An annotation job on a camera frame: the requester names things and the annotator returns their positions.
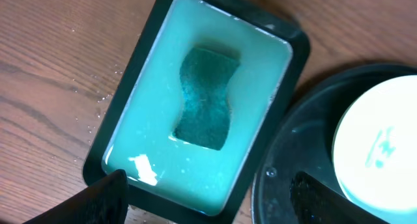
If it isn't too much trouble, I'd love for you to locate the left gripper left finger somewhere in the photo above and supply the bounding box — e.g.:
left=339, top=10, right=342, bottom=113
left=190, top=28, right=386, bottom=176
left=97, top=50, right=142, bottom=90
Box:
left=25, top=169, right=129, bottom=224

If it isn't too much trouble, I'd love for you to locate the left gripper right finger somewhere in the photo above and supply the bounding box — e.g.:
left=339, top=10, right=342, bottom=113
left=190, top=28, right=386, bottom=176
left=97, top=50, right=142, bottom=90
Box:
left=290, top=171, right=386, bottom=224

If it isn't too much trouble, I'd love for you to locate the green scrubbing sponge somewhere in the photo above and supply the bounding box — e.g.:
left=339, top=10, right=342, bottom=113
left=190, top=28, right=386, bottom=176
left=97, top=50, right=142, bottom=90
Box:
left=173, top=46, right=240, bottom=150

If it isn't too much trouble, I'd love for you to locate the round black serving tray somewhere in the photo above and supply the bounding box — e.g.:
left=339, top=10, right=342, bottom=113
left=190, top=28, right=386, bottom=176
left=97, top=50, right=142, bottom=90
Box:
left=252, top=64, right=416, bottom=224

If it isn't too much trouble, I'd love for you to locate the far mint green plate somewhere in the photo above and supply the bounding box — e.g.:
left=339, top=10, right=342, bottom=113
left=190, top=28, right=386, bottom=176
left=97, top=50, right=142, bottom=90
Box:
left=332, top=75, right=416, bottom=213

